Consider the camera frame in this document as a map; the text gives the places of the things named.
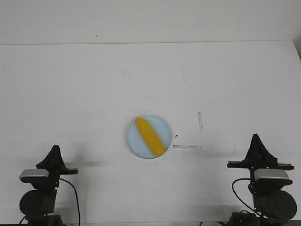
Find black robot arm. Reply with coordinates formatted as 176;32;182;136
19;145;80;226
227;134;297;226

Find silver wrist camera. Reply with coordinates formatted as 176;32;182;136
254;169;289;181
19;169;49;183

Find light blue round plate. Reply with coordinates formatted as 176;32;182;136
125;114;172;159

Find clear tape strip horizontal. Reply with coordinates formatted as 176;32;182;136
173;145;202;150

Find yellow corn cob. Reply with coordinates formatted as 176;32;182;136
136;117;166;157

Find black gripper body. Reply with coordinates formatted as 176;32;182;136
48;168;79;191
227;161;294;171

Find clear tape strip vertical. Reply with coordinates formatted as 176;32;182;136
198;112;203;132

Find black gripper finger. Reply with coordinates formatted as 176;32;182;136
243;133;258;162
56;145;68;170
36;145;57;169
256;134;278;164

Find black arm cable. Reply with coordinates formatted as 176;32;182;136
231;178;256;211
58;178;81;226

